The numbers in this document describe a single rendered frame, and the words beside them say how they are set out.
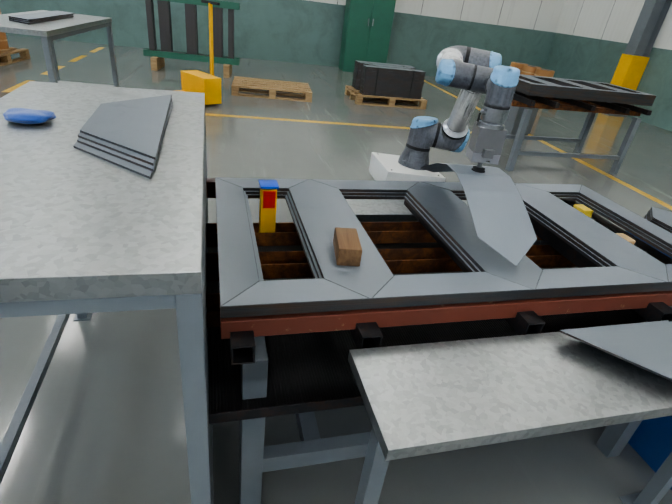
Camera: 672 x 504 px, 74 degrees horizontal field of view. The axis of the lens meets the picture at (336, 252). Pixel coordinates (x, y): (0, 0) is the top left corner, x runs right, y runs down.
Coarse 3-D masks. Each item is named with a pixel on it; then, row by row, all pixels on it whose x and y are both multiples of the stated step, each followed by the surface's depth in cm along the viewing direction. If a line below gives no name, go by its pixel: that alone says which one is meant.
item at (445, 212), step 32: (256, 192) 151; (288, 192) 153; (352, 192) 160; (384, 192) 164; (416, 192) 165; (448, 192) 168; (576, 192) 186; (448, 224) 143; (544, 224) 158; (256, 256) 115; (480, 256) 126; (576, 288) 118; (608, 288) 121; (640, 288) 124
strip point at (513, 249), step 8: (488, 240) 121; (496, 240) 121; (504, 240) 122; (512, 240) 122; (520, 240) 123; (528, 240) 123; (496, 248) 120; (504, 248) 120; (512, 248) 121; (520, 248) 121; (528, 248) 122; (504, 256) 119; (512, 256) 120; (520, 256) 120
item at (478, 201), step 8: (464, 192) 129; (472, 192) 130; (480, 192) 130; (488, 192) 131; (496, 192) 131; (472, 200) 128; (480, 200) 128; (488, 200) 129; (496, 200) 130; (504, 200) 130; (512, 200) 131; (520, 200) 131; (472, 208) 126; (480, 208) 127; (488, 208) 127; (496, 208) 128; (504, 208) 128; (512, 208) 129; (520, 208) 129
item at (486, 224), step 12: (480, 216) 125; (492, 216) 126; (504, 216) 126; (516, 216) 127; (528, 216) 128; (480, 228) 123; (492, 228) 123; (504, 228) 124; (516, 228) 125; (528, 228) 126
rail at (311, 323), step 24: (336, 312) 103; (360, 312) 104; (384, 312) 106; (408, 312) 108; (432, 312) 109; (456, 312) 112; (480, 312) 114; (504, 312) 116; (552, 312) 120; (576, 312) 123
